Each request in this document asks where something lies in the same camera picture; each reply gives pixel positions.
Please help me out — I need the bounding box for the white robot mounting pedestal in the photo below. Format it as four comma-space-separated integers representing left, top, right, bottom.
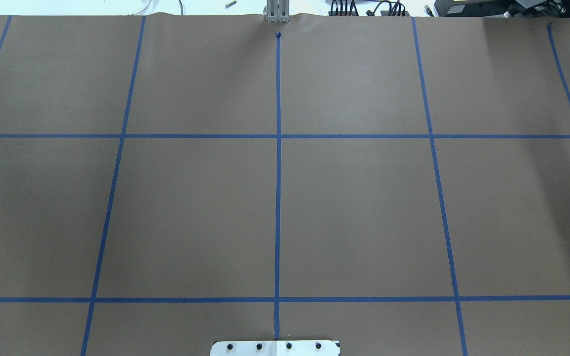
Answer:
210, 340, 341, 356

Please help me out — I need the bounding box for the aluminium frame post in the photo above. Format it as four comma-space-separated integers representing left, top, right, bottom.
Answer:
264, 0, 291, 23

